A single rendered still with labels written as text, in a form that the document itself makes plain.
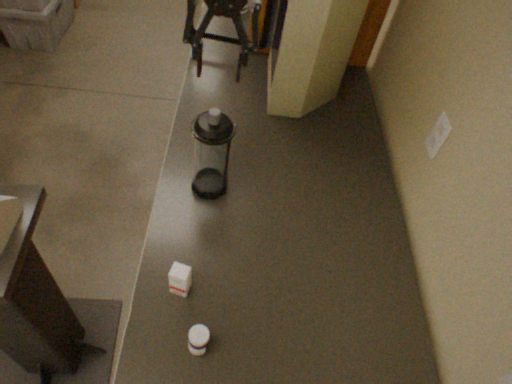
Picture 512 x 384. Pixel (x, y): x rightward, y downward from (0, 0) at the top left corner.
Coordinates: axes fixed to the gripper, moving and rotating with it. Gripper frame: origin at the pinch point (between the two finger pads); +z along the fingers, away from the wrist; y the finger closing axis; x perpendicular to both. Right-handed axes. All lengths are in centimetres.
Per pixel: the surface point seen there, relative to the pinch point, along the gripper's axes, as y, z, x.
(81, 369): 47, 132, 31
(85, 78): 104, 134, -161
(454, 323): -59, 33, 37
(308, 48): -23.2, 13.3, -33.7
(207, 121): 1.8, 15.4, 0.4
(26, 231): 44, 39, 21
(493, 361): -59, 24, 48
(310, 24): -22.1, 5.9, -33.7
